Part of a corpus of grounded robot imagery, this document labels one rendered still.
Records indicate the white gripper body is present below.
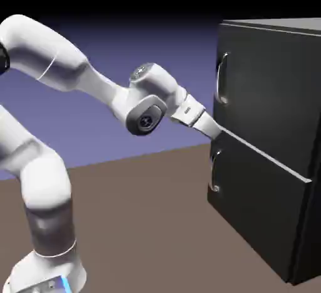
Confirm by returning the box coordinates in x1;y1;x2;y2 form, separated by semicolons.
192;110;223;141

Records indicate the large dark cabinet door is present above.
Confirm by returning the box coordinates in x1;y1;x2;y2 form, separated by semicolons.
213;23;321;181

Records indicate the dark grey cabinet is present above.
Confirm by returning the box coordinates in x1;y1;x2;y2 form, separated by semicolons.
207;18;321;285

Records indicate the small dark cabinet door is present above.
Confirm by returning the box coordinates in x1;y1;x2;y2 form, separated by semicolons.
207;132;310;284

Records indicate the long curved metal handle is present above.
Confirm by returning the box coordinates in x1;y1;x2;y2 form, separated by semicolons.
216;51;229;105

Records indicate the short curved metal handle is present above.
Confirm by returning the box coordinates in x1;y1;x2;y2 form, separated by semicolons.
209;150;222;193

